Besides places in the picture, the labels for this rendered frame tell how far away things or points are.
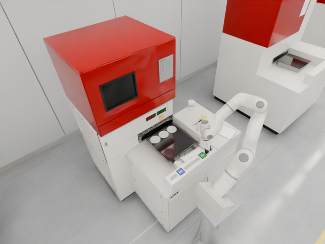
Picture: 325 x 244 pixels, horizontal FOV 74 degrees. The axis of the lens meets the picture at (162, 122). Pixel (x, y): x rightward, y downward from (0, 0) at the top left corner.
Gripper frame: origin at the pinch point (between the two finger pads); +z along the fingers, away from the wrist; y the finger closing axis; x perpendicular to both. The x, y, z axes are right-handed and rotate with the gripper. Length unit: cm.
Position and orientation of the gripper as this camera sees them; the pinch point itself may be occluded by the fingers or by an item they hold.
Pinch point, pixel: (206, 151)
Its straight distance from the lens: 198.7
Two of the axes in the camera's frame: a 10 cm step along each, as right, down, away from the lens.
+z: 1.7, 8.2, 5.5
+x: 7.8, -4.5, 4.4
